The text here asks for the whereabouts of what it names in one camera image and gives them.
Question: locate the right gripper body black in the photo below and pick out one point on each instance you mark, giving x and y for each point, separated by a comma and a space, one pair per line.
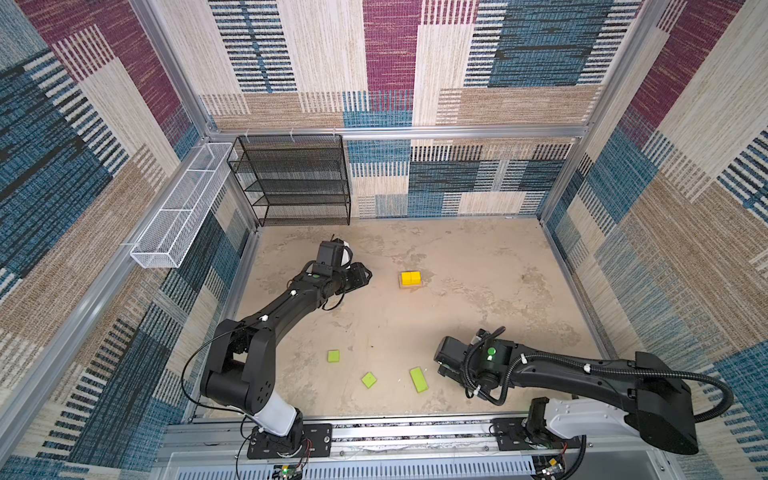
461, 376

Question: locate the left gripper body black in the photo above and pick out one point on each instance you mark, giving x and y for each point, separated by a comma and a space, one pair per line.
350, 279

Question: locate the natural wood block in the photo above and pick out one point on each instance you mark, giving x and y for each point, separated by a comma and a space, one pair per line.
411, 286

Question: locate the small green block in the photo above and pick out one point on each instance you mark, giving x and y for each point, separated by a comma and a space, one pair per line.
333, 356
369, 380

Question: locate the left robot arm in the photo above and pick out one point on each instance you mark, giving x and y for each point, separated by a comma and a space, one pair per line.
240, 368

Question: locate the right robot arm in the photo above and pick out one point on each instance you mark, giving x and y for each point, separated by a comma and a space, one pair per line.
640, 397

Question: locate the long green block middle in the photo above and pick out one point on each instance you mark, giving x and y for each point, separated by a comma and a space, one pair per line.
418, 379

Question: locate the small green block tilted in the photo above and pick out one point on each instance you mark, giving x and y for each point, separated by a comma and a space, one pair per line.
369, 380

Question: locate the aluminium front rail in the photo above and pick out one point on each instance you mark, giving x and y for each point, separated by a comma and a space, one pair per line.
461, 446

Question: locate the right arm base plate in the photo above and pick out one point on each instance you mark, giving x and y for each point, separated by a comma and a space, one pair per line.
519, 433

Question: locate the black mesh wire shelf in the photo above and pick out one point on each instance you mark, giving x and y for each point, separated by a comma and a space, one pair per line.
294, 179

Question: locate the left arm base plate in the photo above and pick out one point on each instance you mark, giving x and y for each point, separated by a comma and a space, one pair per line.
312, 441

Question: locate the white mesh wall basket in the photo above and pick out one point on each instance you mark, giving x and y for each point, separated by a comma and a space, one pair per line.
167, 239

